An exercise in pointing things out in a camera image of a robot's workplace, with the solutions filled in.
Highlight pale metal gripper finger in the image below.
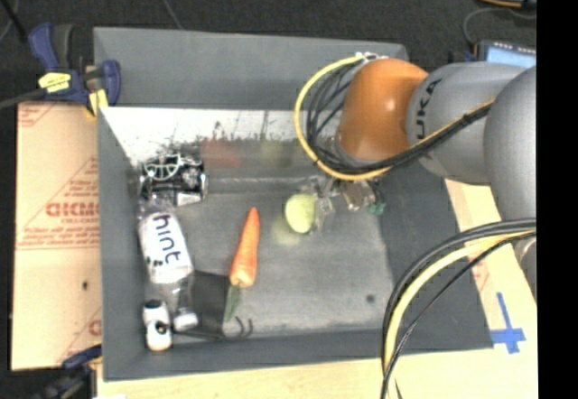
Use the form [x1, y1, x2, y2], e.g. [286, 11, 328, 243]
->
[313, 194, 326, 234]
[322, 191, 337, 227]

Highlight yellow-green round fruit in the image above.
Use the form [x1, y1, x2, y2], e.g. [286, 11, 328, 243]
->
[284, 192, 318, 235]

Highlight grey metal bin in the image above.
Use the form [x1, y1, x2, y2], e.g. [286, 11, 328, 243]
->
[92, 26, 494, 380]

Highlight orange toy carrot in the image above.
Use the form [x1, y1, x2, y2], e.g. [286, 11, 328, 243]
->
[222, 206, 262, 324]

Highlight black flat pouch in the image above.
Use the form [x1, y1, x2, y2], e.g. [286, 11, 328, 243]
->
[189, 269, 254, 340]

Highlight clear plastic bottle white label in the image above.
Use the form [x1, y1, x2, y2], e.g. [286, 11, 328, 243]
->
[135, 201, 200, 333]

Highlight white and black toy figure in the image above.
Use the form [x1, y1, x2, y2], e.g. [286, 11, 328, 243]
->
[143, 299, 174, 352]

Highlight brown cardboard board red print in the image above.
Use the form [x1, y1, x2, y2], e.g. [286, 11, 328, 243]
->
[9, 100, 103, 371]

